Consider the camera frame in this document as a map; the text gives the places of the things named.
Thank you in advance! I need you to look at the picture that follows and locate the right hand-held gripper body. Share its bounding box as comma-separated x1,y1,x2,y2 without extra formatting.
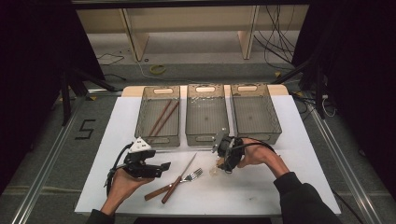
212,129,246,166

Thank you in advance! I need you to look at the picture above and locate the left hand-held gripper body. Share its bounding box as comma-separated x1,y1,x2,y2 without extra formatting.
124,136,163,179

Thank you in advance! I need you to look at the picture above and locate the smoky transparent plastic bin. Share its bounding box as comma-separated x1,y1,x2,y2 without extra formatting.
229,83,283,146
185,83,231,147
134,85,181,148

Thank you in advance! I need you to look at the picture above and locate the wooden-handled table knife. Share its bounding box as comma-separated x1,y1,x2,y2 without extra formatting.
161,152,198,205

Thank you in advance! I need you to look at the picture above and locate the wooden-handled fork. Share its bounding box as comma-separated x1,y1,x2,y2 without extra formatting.
144,167,204,202

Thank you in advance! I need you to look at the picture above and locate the brown wooden chopstick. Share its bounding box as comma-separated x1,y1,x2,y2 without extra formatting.
148,99,174,138
154,101,181,137

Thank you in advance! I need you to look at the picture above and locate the person's right hand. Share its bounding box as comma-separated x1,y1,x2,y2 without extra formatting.
237,138,275,168

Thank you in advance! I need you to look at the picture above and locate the person's left hand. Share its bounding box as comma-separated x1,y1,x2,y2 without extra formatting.
108,169,154,208

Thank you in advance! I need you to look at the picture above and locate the white table cover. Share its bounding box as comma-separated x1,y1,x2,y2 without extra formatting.
74,94,342,217

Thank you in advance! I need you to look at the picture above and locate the yellow tape roll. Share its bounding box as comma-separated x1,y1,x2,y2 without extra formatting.
149,63,167,76

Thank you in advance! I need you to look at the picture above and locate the black metal stand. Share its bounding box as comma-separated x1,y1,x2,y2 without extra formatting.
60,67,123,127
270,55,329,119

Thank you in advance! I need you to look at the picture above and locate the black curtain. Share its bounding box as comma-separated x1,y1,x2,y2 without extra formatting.
291,0,396,202
0,0,106,195

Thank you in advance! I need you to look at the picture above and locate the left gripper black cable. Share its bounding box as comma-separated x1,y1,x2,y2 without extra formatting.
105,143,134,196

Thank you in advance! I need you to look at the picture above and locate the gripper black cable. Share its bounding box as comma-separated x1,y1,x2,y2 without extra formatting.
105,143,134,196
237,136,278,157

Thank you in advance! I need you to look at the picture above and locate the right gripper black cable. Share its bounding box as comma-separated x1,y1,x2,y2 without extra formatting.
237,136,278,157

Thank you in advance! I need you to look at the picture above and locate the white floor cable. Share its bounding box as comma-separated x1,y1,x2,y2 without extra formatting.
134,58,158,80

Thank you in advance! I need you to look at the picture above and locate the aluminium floor rail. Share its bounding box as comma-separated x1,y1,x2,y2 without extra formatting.
306,102,385,224
11,95,86,224

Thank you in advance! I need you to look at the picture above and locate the white cable with plug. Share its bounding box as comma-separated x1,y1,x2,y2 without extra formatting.
321,93,338,119

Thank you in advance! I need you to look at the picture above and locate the thin black floor cable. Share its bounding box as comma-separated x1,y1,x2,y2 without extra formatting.
97,52,125,67

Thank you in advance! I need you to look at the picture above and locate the bundle of black cables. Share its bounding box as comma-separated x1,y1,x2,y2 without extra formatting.
253,4,297,70

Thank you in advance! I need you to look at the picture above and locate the beige wooden shelf frame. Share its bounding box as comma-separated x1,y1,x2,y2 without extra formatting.
76,4,310,62

